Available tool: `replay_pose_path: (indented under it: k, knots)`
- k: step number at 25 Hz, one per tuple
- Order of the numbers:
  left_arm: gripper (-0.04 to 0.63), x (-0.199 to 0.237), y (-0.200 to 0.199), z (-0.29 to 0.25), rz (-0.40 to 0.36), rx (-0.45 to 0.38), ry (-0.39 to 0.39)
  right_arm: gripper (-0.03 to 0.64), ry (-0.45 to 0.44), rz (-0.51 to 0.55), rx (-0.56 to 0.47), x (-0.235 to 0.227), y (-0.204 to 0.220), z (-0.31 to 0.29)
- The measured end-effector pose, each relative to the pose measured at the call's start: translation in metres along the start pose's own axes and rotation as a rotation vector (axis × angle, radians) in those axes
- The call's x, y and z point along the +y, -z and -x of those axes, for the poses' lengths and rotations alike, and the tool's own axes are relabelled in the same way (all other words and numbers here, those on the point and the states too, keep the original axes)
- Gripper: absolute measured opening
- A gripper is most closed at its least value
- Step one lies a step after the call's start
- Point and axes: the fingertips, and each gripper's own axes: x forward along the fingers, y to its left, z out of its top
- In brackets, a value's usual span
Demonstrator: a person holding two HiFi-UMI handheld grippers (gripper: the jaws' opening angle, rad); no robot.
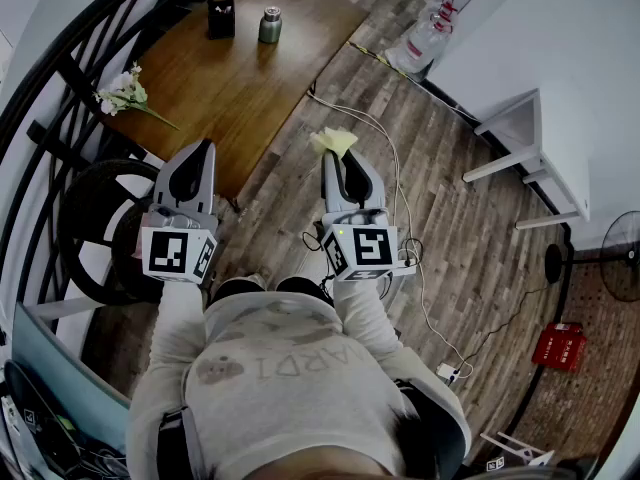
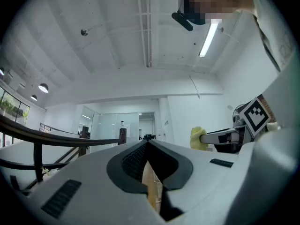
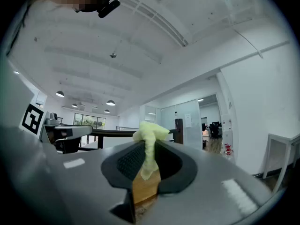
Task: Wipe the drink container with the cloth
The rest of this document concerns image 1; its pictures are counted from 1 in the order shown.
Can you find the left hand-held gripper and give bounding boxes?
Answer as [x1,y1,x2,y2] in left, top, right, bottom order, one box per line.
[140,139,219,286]

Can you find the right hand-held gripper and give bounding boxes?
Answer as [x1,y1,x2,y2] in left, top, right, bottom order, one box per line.
[319,147,417,283]

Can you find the pale yellow cloth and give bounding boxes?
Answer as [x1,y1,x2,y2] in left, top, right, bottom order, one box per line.
[309,126,360,160]

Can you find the metal bottle with ring lid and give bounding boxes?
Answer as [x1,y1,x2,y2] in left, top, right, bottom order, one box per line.
[257,6,283,45]

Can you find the person's right forearm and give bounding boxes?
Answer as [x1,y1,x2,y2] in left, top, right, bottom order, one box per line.
[330,273,404,364]

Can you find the person's left forearm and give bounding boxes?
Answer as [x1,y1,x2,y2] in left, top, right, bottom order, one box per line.
[147,275,211,374]

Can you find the black wicker chair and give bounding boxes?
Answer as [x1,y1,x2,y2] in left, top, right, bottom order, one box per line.
[56,158,167,307]

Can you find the artificial flower sprig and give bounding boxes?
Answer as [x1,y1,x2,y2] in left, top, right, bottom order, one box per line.
[94,61,181,132]

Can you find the person's legs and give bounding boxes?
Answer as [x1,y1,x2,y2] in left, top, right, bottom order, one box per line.
[212,271,334,305]

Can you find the clear plastic bag of bottles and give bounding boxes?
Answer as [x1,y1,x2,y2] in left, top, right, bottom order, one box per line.
[383,0,455,75]

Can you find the black desk organizer box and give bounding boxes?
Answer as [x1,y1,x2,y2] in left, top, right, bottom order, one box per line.
[206,0,237,41]

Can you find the white step stool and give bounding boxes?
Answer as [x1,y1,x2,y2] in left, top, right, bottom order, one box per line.
[461,87,592,232]

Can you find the person's light sweater torso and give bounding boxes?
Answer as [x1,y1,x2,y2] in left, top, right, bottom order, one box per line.
[124,290,474,480]

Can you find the white power adapter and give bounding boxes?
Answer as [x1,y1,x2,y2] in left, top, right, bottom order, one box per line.
[435,362,462,386]

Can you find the teal panel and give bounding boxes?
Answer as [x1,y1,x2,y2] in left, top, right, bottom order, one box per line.
[11,301,132,452]

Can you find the red floor box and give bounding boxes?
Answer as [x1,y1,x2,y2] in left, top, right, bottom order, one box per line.
[530,321,588,373]

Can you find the black standing fan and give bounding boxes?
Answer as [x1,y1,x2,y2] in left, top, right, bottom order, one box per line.
[543,210,640,304]

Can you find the black equipment pile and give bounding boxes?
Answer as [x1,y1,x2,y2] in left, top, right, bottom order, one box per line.
[0,360,132,480]

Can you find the white folding rack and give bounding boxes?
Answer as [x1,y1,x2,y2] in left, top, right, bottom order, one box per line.
[478,430,557,471]

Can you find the white cable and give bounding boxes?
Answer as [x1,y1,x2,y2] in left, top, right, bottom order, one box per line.
[306,89,474,380]

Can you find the black fan cable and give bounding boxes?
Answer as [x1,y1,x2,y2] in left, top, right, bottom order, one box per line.
[458,281,552,370]

